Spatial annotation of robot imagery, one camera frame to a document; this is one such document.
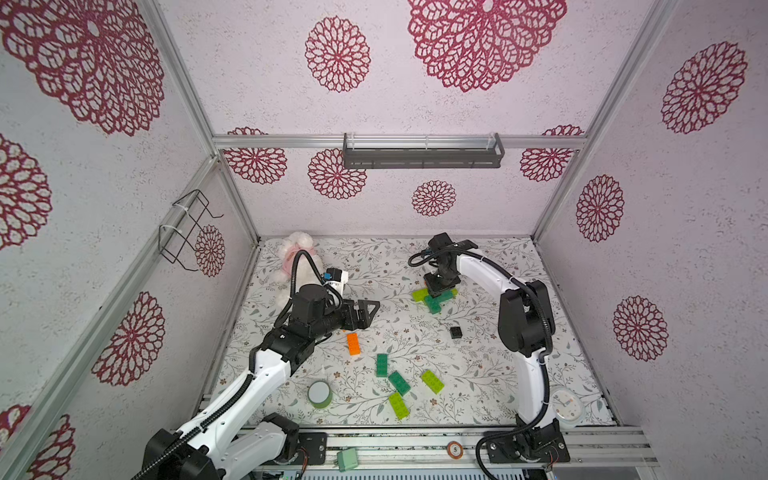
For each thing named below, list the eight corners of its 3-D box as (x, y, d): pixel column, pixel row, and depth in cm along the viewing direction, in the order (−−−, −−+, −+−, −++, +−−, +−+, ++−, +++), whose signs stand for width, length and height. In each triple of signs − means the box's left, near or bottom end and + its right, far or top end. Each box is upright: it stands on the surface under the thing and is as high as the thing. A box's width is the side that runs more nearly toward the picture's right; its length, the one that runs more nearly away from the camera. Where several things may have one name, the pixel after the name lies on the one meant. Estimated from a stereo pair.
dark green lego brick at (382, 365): (376, 376, 88) (376, 374, 86) (376, 356, 92) (376, 353, 90) (388, 376, 88) (388, 374, 86) (388, 356, 92) (388, 353, 90)
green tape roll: (309, 408, 82) (305, 402, 78) (312, 386, 86) (309, 380, 81) (331, 408, 82) (328, 402, 78) (333, 386, 86) (331, 380, 81)
